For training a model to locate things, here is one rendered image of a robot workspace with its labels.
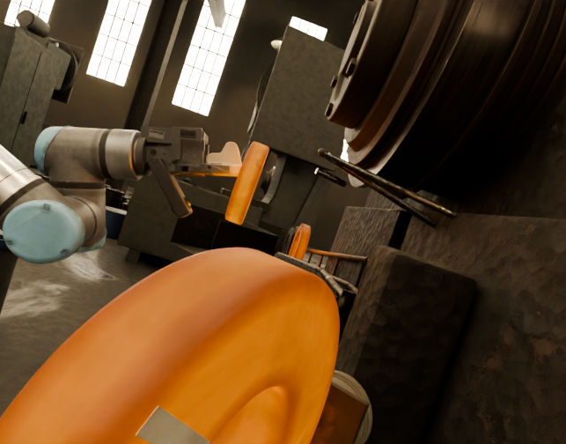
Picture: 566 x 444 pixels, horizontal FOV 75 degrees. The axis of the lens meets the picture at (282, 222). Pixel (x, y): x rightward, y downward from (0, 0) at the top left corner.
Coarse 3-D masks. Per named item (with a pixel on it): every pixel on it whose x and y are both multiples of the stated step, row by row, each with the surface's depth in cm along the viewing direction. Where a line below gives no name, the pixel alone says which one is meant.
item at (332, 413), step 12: (336, 384) 20; (336, 396) 20; (348, 396) 20; (324, 408) 20; (336, 408) 20; (348, 408) 19; (360, 408) 19; (324, 420) 20; (336, 420) 20; (348, 420) 19; (360, 420) 19; (324, 432) 20; (336, 432) 19; (348, 432) 19
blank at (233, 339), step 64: (192, 256) 12; (256, 256) 13; (128, 320) 10; (192, 320) 9; (256, 320) 11; (320, 320) 15; (64, 384) 9; (128, 384) 8; (192, 384) 9; (256, 384) 12; (320, 384) 18
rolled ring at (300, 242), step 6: (300, 228) 136; (306, 228) 132; (300, 234) 130; (306, 234) 130; (294, 240) 142; (300, 240) 128; (306, 240) 128; (294, 246) 143; (300, 246) 128; (306, 246) 128; (294, 252) 142; (300, 252) 128; (300, 258) 128
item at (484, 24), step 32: (480, 0) 40; (512, 0) 41; (480, 32) 42; (512, 32) 42; (448, 64) 42; (480, 64) 43; (448, 96) 45; (480, 96) 44; (416, 128) 47; (448, 128) 47; (384, 160) 54; (416, 160) 52
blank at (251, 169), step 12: (252, 144) 64; (252, 156) 62; (264, 156) 63; (240, 168) 61; (252, 168) 61; (240, 180) 61; (252, 180) 61; (240, 192) 61; (252, 192) 61; (228, 204) 63; (240, 204) 62; (228, 216) 65; (240, 216) 64
